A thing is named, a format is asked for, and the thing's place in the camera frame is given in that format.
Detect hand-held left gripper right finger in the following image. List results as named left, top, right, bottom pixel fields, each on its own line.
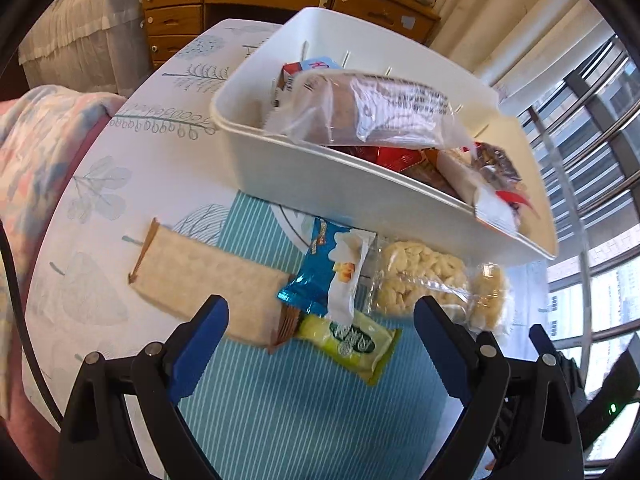
left=412, top=295, right=586, bottom=480

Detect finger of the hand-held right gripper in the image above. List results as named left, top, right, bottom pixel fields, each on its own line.
left=528, top=324, right=583, bottom=411

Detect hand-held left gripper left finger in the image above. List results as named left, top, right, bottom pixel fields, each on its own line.
left=57, top=294, right=231, bottom=480

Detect yellow green snack packet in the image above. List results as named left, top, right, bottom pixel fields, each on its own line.
left=297, top=310, right=403, bottom=387

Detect large white orange snack bag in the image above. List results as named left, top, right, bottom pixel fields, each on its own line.
left=425, top=147, right=523, bottom=236

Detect dark dried fruit packet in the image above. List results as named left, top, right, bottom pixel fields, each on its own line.
left=470, top=141, right=541, bottom=221

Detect white plastic bin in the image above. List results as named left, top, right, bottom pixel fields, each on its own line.
left=210, top=6, right=560, bottom=267

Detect red clear packet yellow label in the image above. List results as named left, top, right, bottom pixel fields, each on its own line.
left=345, top=142, right=441, bottom=176

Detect clear bread packet black print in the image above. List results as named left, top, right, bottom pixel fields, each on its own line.
left=265, top=69, right=478, bottom=151

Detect red and blue carton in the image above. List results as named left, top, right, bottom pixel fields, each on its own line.
left=277, top=61, right=311, bottom=92

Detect blue and white packet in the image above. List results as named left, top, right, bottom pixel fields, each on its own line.
left=300, top=55, right=346, bottom=78

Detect clear packet chunky pale crackers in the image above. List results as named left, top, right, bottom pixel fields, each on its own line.
left=465, top=262, right=513, bottom=336

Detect beige cracker packet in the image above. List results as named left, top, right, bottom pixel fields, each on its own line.
left=127, top=217, right=301, bottom=356

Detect clear packet sliced pale chips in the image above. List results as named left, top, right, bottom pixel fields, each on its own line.
left=367, top=241, right=473, bottom=318

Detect teal striped mat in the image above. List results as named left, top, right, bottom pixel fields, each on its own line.
left=172, top=192, right=471, bottom=480

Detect blue popcorn packet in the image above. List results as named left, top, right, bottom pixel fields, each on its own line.
left=277, top=216, right=377, bottom=328

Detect mauve cloth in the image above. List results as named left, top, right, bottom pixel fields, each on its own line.
left=0, top=110, right=116, bottom=480

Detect metal window railing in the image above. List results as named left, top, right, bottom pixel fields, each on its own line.
left=490, top=35, right=640, bottom=480

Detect pink floral blanket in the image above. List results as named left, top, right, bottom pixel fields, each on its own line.
left=0, top=85, right=128, bottom=241

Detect white ruffled bed cover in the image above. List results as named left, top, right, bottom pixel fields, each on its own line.
left=19, top=0, right=166, bottom=98

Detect black cable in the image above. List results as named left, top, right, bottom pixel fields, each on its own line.
left=0, top=220, right=63, bottom=426

